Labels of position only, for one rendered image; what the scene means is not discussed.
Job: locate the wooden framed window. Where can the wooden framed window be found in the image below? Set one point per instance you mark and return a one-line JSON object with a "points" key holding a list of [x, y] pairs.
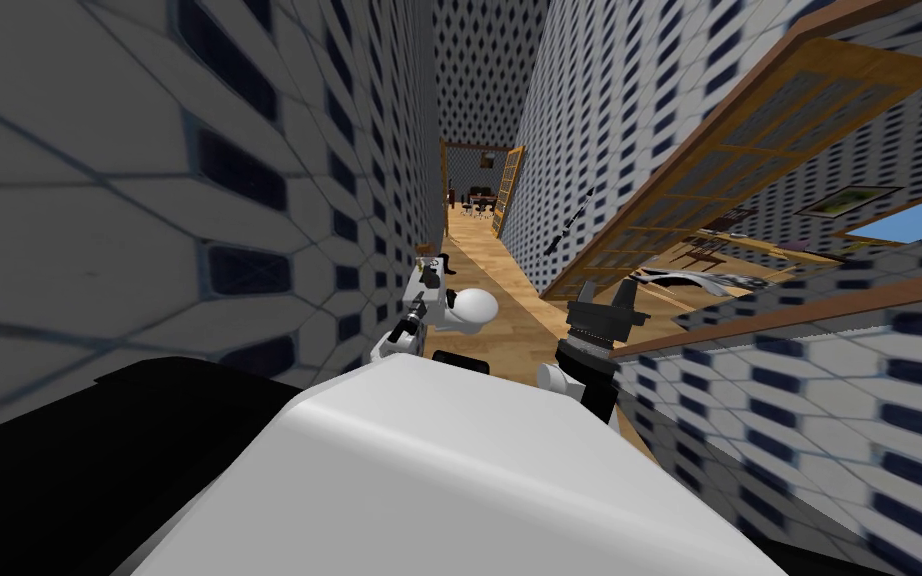
{"points": [[909, 226]]}

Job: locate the dark wooden chair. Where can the dark wooden chair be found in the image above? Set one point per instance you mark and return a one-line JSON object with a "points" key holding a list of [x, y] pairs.
{"points": [[701, 256]]}

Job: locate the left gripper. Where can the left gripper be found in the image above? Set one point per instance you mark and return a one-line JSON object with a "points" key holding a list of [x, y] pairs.
{"points": [[430, 276]]}

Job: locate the large wooden glazed door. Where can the large wooden glazed door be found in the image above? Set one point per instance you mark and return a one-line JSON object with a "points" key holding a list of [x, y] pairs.
{"points": [[757, 144]]}

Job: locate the dark dining table with chairs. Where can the dark dining table with chairs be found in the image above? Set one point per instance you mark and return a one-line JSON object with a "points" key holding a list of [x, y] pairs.
{"points": [[478, 200]]}

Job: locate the black and white rug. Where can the black and white rug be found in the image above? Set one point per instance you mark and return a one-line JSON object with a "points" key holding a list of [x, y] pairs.
{"points": [[701, 280]]}

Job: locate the framed wall picture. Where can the framed wall picture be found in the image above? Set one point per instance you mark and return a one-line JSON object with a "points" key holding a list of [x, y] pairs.
{"points": [[846, 201]]}

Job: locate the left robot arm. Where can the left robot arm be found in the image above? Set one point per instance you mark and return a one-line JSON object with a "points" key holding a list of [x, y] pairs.
{"points": [[69, 472]]}

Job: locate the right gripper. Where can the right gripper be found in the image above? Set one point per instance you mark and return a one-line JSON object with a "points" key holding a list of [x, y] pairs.
{"points": [[605, 322]]}

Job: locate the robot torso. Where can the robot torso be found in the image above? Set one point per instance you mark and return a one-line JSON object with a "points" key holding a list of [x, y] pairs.
{"points": [[461, 480]]}

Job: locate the small wooden glazed door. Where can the small wooden glazed door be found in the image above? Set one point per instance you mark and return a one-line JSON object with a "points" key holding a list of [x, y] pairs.
{"points": [[507, 192]]}

